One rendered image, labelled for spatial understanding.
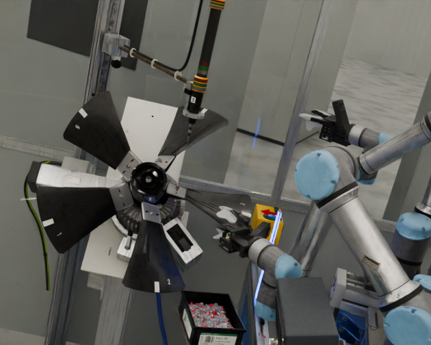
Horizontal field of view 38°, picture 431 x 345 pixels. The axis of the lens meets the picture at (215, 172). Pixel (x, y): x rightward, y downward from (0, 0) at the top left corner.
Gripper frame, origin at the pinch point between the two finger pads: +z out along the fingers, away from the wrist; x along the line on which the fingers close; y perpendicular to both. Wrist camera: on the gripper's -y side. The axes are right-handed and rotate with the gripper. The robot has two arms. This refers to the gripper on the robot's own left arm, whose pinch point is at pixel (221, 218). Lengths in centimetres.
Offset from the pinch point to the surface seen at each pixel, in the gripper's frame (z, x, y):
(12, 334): 120, 116, 24
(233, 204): 10.8, 2.1, -12.8
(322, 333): -66, -9, 24
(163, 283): 4.6, 21.5, 16.2
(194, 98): 20.4, -32.5, 0.9
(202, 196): 16.5, 0.2, -4.0
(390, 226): 18, 34, -113
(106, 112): 46, -21, 18
